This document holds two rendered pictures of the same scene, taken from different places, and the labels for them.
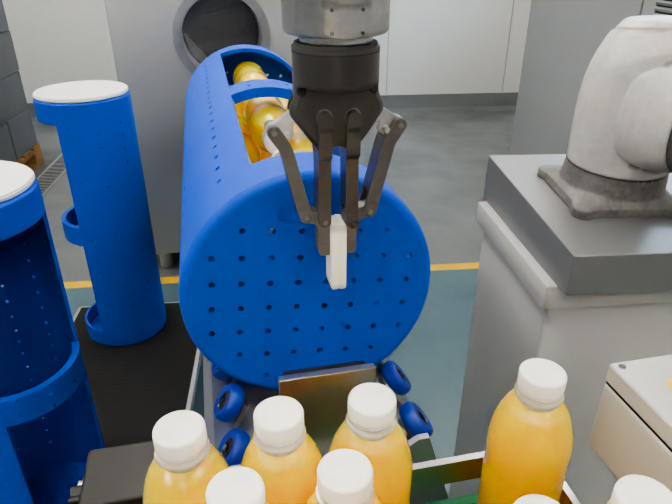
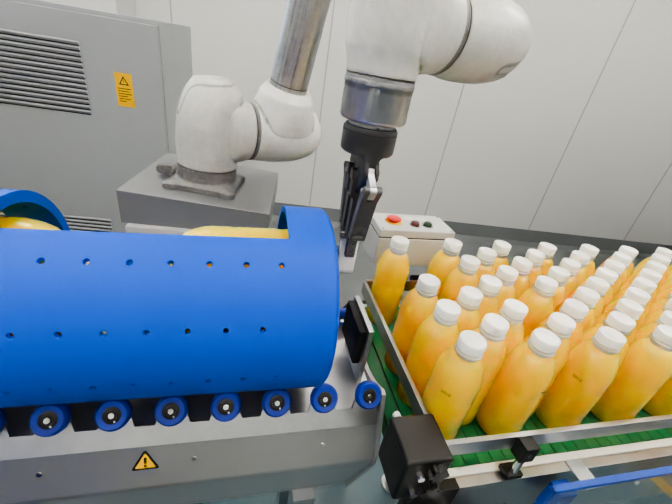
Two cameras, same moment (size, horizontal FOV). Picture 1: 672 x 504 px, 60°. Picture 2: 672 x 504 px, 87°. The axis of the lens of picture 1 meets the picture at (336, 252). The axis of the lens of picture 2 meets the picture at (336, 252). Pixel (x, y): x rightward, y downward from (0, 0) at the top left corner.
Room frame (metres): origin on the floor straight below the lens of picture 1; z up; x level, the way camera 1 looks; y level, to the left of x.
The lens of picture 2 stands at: (0.57, 0.50, 1.44)
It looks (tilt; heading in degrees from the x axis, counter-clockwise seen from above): 29 degrees down; 266
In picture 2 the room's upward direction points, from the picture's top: 10 degrees clockwise
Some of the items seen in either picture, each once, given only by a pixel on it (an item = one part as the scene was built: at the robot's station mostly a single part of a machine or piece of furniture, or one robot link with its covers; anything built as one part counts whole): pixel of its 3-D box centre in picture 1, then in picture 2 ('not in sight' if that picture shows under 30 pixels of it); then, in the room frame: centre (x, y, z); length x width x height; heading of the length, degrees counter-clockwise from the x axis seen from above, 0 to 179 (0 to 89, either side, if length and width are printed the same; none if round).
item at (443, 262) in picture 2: not in sight; (438, 283); (0.26, -0.20, 1.00); 0.07 x 0.07 x 0.19
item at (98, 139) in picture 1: (107, 220); not in sight; (1.85, 0.79, 0.59); 0.28 x 0.28 x 0.88
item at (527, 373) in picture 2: not in sight; (517, 387); (0.20, 0.09, 1.00); 0.07 x 0.07 x 0.19
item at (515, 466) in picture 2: not in sight; (519, 458); (0.21, 0.18, 0.94); 0.03 x 0.02 x 0.08; 12
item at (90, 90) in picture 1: (81, 91); not in sight; (1.85, 0.79, 1.03); 0.28 x 0.28 x 0.01
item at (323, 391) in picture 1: (326, 413); (354, 338); (0.48, 0.01, 0.99); 0.10 x 0.02 x 0.12; 102
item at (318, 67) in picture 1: (335, 93); (365, 157); (0.52, 0.00, 1.32); 0.08 x 0.07 x 0.09; 102
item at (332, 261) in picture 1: (332, 252); (347, 253); (0.52, 0.00, 1.16); 0.03 x 0.01 x 0.07; 12
